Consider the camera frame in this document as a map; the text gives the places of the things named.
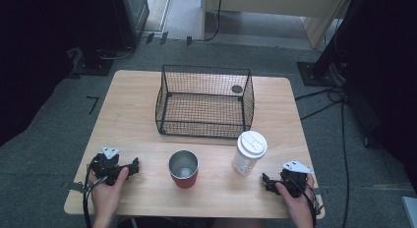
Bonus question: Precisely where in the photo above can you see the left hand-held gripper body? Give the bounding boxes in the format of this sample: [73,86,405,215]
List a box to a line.
[89,145,124,187]

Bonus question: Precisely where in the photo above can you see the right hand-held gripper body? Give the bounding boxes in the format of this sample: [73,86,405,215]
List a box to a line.
[277,159,315,200]

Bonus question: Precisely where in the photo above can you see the red cup with steel inside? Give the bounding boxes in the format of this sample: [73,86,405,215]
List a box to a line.
[168,149,200,190]

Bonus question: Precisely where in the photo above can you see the black wire mesh basket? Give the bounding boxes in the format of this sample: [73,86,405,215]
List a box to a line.
[154,64,256,140]

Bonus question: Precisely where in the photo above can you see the person's right hand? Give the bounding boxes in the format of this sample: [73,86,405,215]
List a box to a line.
[275,174,317,223]

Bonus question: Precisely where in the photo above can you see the person's left hand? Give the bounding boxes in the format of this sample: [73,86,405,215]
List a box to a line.
[88,167,130,219]

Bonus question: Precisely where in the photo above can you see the person's legs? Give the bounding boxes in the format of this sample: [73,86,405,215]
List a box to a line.
[117,216,268,228]

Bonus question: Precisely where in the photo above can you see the black angled floor tape mark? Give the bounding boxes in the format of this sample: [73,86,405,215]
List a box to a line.
[86,95,100,115]

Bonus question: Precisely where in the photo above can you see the pale flat box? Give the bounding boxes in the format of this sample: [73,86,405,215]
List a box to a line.
[401,196,417,228]

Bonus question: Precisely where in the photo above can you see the dark curtain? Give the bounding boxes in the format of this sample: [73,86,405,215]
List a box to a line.
[0,0,114,147]
[319,0,417,194]

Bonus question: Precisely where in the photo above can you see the black cabinet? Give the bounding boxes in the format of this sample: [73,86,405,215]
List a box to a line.
[110,0,150,49]

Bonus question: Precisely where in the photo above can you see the light wooden cabinet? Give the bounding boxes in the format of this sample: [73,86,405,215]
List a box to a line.
[200,0,352,51]

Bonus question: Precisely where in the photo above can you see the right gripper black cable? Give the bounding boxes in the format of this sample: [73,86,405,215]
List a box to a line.
[288,173,325,228]

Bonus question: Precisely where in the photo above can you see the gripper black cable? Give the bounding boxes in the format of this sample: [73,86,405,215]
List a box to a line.
[288,173,325,228]
[83,154,109,228]

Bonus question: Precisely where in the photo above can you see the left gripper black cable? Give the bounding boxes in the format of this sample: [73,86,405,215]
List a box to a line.
[83,154,109,228]

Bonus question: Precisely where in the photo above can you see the long black floor cable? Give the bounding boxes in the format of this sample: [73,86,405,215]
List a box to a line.
[339,99,350,228]

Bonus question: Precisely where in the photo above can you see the black stand base plate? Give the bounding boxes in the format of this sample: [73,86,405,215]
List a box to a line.
[70,45,115,77]
[296,60,339,88]

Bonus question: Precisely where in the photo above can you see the black cable by stand base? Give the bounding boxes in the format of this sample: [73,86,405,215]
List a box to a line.
[97,44,138,62]

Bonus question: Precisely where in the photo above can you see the thin black hanging cable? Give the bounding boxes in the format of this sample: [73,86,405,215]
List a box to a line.
[203,0,224,42]

